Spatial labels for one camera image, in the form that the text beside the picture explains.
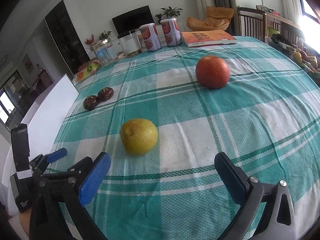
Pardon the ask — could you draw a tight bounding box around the wooden desk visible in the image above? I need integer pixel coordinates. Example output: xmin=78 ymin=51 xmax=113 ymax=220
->
xmin=265 ymin=12 xmax=304 ymax=38

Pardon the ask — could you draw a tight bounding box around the teal plaid tablecloth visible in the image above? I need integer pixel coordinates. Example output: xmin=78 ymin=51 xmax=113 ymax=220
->
xmin=48 ymin=37 xmax=319 ymax=239

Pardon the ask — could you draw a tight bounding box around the glass jar gold lid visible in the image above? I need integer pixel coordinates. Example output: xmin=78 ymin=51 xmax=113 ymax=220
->
xmin=93 ymin=38 xmax=118 ymax=66

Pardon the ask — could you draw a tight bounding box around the black television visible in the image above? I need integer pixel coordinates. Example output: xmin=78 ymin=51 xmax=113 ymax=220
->
xmin=112 ymin=5 xmax=154 ymax=35

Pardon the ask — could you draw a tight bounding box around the dark mangosteen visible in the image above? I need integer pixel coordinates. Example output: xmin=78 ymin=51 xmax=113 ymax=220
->
xmin=83 ymin=95 xmax=99 ymax=111
xmin=97 ymin=87 xmax=114 ymax=102

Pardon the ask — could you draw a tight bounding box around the wooden chair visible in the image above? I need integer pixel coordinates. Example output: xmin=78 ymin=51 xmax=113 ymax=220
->
xmin=237 ymin=7 xmax=267 ymax=42

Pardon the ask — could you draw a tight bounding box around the clear jar black lid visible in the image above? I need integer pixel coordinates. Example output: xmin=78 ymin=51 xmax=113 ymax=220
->
xmin=118 ymin=30 xmax=142 ymax=57

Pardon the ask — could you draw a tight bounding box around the orange lounge chair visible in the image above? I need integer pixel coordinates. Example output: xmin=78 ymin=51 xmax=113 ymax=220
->
xmin=187 ymin=6 xmax=235 ymax=31

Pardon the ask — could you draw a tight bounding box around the large yellow-green citrus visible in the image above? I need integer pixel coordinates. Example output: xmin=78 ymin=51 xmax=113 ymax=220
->
xmin=120 ymin=118 xmax=158 ymax=156

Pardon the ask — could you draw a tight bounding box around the potted green plant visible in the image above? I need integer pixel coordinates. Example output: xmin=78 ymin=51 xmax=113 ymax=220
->
xmin=161 ymin=7 xmax=183 ymax=18

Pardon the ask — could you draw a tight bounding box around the fruit print tissue pack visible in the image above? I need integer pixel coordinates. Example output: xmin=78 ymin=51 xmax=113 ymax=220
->
xmin=75 ymin=59 xmax=100 ymax=83

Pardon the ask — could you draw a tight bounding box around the orange book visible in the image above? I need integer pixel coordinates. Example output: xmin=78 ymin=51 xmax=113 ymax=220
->
xmin=181 ymin=30 xmax=237 ymax=48

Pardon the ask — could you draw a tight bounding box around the fruit tray on side table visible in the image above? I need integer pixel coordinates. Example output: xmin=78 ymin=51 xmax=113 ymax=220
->
xmin=291 ymin=50 xmax=319 ymax=78

